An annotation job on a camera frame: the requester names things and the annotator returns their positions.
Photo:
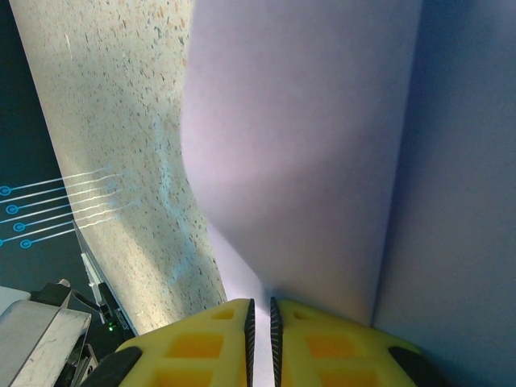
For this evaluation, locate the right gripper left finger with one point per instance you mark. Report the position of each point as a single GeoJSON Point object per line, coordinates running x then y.
{"type": "Point", "coordinates": [189, 350]}

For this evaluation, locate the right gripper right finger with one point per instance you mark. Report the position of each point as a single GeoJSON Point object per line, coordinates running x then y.
{"type": "Point", "coordinates": [342, 354]}

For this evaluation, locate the black module with green light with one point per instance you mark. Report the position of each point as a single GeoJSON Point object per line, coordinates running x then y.
{"type": "Point", "coordinates": [119, 318]}

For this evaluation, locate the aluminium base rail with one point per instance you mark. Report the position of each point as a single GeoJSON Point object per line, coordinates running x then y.
{"type": "Point", "coordinates": [36, 338]}

